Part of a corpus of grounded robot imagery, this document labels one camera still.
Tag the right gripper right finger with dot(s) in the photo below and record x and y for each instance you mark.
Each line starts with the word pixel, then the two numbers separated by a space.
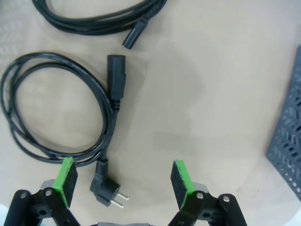
pixel 182 183

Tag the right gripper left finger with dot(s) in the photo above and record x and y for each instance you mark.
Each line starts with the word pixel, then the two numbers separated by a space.
pixel 63 183

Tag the grey plastic lattice basket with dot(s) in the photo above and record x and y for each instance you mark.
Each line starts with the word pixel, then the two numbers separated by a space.
pixel 289 141

